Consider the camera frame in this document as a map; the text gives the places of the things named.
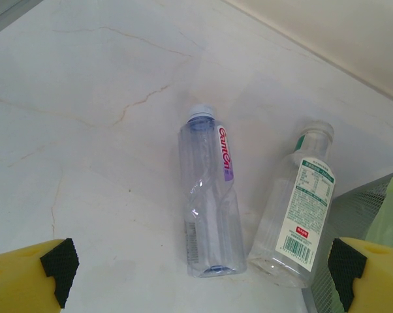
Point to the clear bottle purple label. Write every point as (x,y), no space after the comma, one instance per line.
(213,202)

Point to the clear bottle green white label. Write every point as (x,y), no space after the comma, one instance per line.
(301,208)

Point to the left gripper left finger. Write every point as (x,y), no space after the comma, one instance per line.
(17,280)

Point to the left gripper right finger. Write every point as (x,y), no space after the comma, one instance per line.
(379,280)

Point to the aluminium side rail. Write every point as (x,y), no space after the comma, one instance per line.
(4,16)

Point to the grey mesh waste bin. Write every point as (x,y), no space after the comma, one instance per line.
(353,215)

